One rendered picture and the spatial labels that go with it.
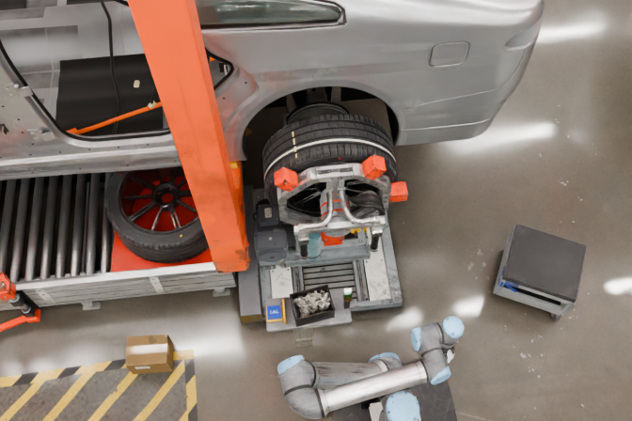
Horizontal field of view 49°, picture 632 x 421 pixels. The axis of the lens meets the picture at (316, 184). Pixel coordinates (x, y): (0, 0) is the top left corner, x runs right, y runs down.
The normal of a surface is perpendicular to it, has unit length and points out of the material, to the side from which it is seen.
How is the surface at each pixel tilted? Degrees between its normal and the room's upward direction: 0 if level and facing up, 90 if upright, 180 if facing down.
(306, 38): 80
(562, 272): 0
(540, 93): 0
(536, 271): 0
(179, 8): 90
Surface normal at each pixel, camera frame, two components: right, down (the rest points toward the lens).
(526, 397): 0.00, -0.50
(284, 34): 0.11, 0.74
